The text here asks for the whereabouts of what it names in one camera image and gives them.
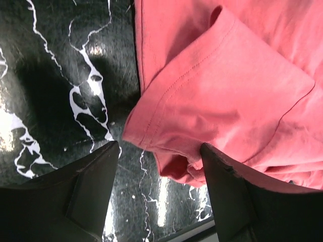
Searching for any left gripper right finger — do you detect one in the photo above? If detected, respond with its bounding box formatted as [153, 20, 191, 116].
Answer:
[200, 143, 322, 241]

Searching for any salmon pink t-shirt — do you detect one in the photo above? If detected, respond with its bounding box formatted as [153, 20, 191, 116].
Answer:
[123, 1, 322, 190]

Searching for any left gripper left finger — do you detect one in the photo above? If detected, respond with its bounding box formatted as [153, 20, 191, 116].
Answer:
[1, 141, 119, 241]

